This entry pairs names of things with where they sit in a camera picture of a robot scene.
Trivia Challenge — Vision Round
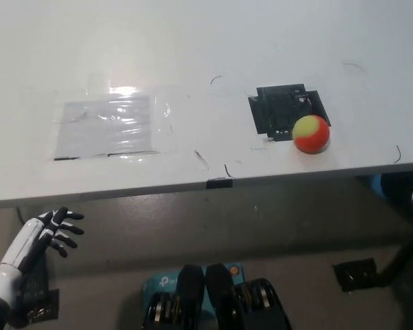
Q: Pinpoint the black mesh floor patch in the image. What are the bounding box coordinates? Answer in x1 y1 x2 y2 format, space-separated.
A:
19 254 61 325

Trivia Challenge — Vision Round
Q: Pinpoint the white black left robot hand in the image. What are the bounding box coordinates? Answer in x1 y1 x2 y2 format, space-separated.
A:
1 206 85 276

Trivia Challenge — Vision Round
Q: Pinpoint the clear plastic film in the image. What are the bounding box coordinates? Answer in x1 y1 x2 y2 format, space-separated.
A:
50 84 177 162

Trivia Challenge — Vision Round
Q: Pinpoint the blue object under table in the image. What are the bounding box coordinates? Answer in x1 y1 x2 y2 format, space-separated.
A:
367 174 387 199

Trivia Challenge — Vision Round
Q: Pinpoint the teal tp-link box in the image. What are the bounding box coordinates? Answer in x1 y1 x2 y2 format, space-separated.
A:
142 261 244 314

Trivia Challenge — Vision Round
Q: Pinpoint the yellow orange tennis ball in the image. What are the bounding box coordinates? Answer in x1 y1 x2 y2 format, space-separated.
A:
292 115 331 155

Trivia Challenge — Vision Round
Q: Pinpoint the black floor tape patch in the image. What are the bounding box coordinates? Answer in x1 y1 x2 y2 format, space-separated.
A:
332 258 379 292

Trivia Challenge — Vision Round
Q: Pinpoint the grey paper sheet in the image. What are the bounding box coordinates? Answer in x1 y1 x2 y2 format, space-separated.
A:
54 95 160 161

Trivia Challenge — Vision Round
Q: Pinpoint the small black tape strip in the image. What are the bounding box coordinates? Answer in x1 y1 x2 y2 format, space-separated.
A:
205 177 235 190

